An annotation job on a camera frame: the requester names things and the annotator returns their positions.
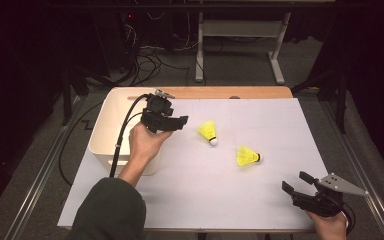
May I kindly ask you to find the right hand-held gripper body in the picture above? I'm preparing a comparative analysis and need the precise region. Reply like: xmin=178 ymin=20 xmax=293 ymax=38
xmin=291 ymin=172 xmax=369 ymax=218

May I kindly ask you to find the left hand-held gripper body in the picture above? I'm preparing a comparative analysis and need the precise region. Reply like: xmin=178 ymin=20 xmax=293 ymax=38
xmin=140 ymin=88 xmax=176 ymax=134

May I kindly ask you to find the yellow plastic shuttlecock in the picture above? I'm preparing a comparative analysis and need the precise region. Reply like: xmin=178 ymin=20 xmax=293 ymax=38
xmin=197 ymin=120 xmax=219 ymax=147
xmin=236 ymin=145 xmax=263 ymax=168

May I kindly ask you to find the white plastic bin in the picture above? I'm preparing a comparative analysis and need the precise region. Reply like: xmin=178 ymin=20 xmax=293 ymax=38
xmin=88 ymin=87 xmax=165 ymax=177

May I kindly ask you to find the person's right hand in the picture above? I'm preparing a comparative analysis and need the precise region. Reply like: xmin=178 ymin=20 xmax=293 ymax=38
xmin=305 ymin=210 xmax=349 ymax=240

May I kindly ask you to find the person's left hand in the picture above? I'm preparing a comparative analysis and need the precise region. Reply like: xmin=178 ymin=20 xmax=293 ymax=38
xmin=128 ymin=121 xmax=174 ymax=168

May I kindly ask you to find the black metal stand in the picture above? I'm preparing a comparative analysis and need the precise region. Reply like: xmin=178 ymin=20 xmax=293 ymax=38
xmin=291 ymin=64 xmax=349 ymax=135
xmin=59 ymin=64 xmax=114 ymax=127

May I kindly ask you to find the dark computer case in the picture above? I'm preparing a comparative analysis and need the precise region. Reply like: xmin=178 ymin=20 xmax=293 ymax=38
xmin=93 ymin=9 xmax=141 ymax=73

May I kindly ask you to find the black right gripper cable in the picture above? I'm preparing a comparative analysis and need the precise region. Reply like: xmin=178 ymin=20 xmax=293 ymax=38
xmin=341 ymin=201 xmax=357 ymax=234

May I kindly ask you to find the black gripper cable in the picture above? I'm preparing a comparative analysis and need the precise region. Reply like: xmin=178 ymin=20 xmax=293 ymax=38
xmin=341 ymin=201 xmax=357 ymax=234
xmin=58 ymin=93 xmax=149 ymax=187

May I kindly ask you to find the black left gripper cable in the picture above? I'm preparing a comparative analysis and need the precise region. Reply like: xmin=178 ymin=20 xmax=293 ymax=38
xmin=58 ymin=93 xmax=149 ymax=187

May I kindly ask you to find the tangle of floor cables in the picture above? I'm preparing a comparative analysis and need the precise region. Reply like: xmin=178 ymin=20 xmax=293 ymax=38
xmin=119 ymin=9 xmax=208 ymax=88

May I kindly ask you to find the metal floor rail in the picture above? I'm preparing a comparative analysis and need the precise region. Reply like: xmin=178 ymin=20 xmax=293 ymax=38
xmin=318 ymin=98 xmax=384 ymax=240
xmin=3 ymin=94 xmax=88 ymax=240

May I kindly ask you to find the white metal desk frame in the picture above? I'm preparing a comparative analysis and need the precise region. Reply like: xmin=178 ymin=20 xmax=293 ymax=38
xmin=194 ymin=11 xmax=293 ymax=86

